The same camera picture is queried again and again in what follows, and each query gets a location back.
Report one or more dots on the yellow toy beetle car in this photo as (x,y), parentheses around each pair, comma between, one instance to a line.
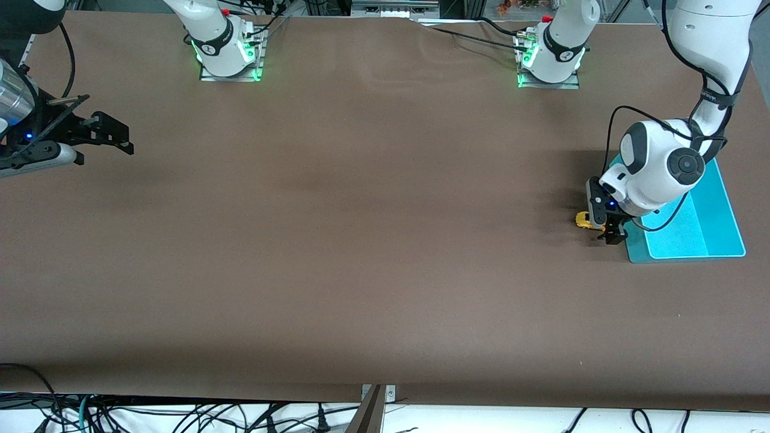
(582,221)

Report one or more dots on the black power plug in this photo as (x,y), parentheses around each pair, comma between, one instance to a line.
(322,424)
(271,424)

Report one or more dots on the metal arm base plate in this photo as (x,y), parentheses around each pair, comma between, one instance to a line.
(231,78)
(547,86)

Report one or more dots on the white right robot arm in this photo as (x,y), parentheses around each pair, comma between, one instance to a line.
(216,36)

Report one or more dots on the teal plastic bin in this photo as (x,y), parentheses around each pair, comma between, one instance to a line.
(710,222)

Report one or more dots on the dark angled support bar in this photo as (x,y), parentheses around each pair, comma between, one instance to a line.
(367,418)

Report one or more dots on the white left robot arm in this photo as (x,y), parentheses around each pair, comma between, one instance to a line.
(662,162)

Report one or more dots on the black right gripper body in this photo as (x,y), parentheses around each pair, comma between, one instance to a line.
(67,131)

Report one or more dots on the silver table edge bracket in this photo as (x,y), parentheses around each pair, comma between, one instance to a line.
(390,394)

